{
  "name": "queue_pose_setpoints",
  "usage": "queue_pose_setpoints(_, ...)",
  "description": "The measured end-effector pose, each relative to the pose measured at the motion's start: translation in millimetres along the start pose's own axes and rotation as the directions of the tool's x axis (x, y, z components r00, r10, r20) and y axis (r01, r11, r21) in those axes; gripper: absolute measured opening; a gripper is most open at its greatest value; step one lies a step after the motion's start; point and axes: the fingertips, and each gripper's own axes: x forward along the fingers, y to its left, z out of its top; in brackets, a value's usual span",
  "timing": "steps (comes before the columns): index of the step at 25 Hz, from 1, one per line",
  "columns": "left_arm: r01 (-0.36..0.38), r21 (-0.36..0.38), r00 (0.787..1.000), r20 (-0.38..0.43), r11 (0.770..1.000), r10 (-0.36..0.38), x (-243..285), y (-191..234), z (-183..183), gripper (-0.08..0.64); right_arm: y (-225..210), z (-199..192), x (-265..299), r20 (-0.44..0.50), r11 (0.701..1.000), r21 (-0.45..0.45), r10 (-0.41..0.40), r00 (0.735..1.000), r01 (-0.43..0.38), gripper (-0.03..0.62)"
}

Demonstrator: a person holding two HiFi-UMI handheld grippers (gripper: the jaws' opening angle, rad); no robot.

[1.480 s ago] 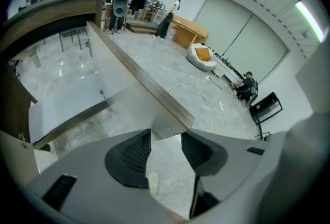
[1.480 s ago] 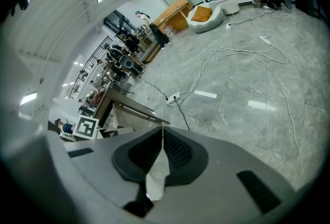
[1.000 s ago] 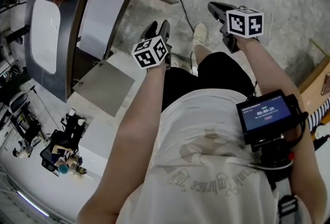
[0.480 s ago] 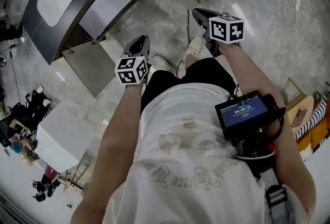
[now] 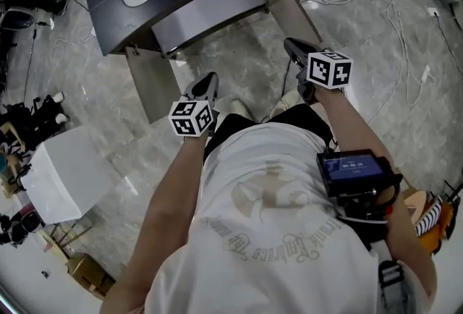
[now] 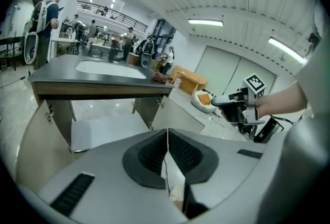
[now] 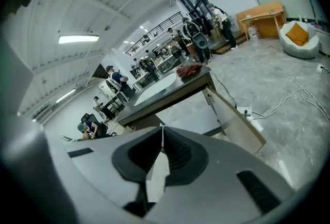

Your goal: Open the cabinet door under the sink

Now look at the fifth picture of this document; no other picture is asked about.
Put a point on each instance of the orange bag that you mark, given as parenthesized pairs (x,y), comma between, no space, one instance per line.
(443,222)

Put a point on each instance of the white wall adapter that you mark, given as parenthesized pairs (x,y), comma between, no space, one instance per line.
(433,11)

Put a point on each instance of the grey round-faced machine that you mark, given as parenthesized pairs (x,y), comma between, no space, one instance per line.
(18,17)

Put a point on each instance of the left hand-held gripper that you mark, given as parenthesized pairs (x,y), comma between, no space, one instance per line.
(190,119)

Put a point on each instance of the person's right shoe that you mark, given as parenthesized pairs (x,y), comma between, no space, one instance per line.
(285,102)

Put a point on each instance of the black white striped cloth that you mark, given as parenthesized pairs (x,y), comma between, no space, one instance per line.
(428,215)

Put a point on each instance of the person's shoe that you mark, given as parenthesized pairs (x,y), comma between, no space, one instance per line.
(241,108)
(285,102)

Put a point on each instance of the black-topped wooden sink cabinet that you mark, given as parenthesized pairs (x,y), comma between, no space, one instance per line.
(105,8)

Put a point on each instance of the person's white printed t-shirt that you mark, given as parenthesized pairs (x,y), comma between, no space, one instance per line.
(260,233)

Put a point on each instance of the white square box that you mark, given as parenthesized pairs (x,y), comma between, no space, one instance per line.
(68,175)

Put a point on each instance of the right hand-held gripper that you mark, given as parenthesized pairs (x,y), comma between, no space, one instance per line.
(329,70)

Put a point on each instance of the person's left forearm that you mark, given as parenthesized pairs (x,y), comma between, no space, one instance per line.
(170,189)

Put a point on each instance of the person's right forearm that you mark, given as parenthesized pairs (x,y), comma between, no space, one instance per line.
(347,124)

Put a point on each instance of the person's black shorts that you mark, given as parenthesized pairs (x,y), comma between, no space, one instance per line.
(307,121)

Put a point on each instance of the person's left shoe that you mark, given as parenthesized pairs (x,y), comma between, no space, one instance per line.
(241,108)

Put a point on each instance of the brown wooden cabinet door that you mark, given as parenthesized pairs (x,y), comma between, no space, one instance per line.
(293,12)
(152,88)

